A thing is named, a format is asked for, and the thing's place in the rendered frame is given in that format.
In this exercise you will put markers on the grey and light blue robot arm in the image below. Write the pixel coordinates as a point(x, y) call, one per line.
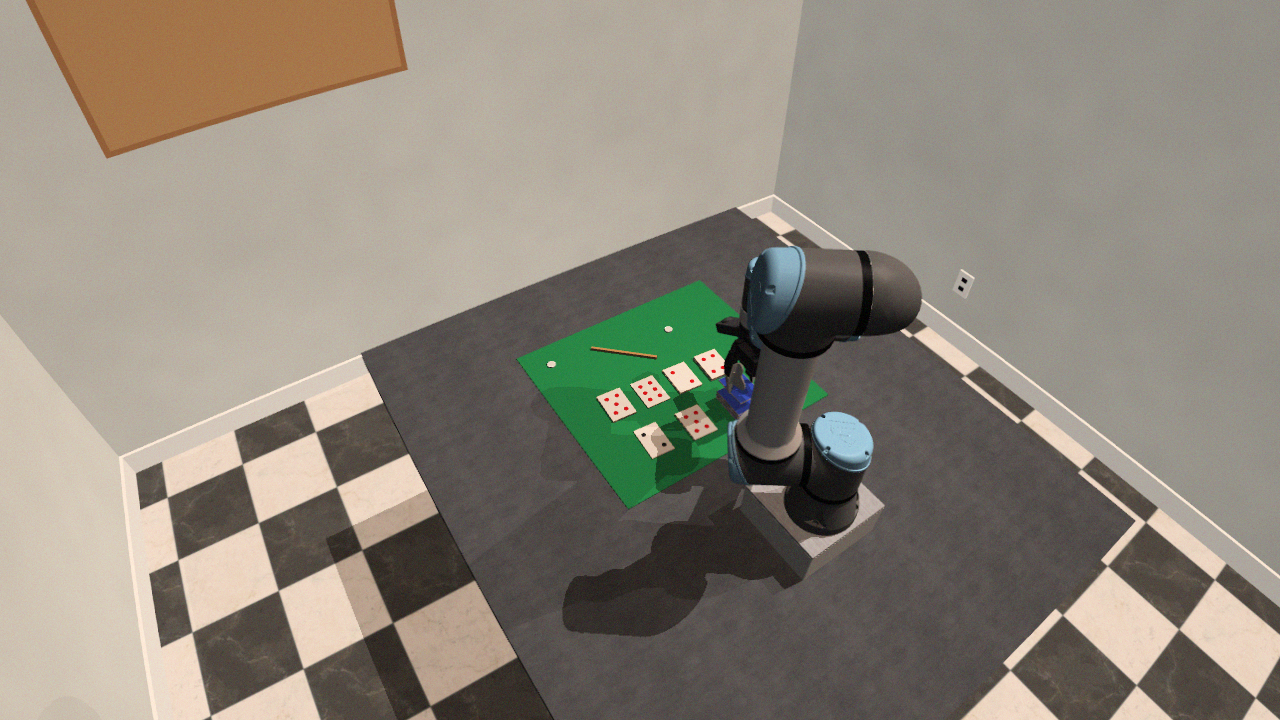
point(799, 300)

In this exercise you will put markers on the green felt mat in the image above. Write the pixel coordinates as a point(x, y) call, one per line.
point(582, 374)

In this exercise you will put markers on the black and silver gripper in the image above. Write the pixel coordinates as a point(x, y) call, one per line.
point(744, 351)

